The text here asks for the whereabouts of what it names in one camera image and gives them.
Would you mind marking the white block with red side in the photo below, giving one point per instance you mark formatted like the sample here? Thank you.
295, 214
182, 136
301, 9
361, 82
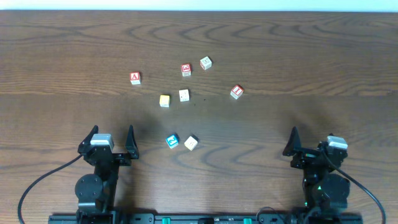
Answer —
205, 63

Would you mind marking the red number 3 block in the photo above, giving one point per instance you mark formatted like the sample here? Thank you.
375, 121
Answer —
186, 69

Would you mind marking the blue number 2 block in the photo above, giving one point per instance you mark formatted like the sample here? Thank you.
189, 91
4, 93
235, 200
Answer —
172, 141

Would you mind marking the red letter A block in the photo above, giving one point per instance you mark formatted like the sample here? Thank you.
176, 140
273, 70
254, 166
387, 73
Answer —
135, 78

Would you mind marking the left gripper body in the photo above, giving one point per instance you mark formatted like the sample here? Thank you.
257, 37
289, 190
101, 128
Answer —
107, 156

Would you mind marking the white block near blue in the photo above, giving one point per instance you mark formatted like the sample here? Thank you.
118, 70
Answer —
191, 142

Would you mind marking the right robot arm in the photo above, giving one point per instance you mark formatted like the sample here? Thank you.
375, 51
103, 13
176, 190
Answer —
325, 192

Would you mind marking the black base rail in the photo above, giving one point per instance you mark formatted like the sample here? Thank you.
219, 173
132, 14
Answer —
148, 218

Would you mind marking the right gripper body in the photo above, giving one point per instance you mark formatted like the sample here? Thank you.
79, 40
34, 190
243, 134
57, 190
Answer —
311, 157

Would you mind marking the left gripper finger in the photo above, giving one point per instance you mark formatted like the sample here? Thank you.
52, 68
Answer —
131, 145
85, 145

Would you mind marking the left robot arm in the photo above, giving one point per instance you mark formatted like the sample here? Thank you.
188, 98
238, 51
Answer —
96, 191

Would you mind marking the yellow wooden block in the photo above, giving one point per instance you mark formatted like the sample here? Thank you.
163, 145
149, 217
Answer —
164, 101

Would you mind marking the red letter I block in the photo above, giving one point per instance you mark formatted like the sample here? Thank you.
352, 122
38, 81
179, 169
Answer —
236, 91

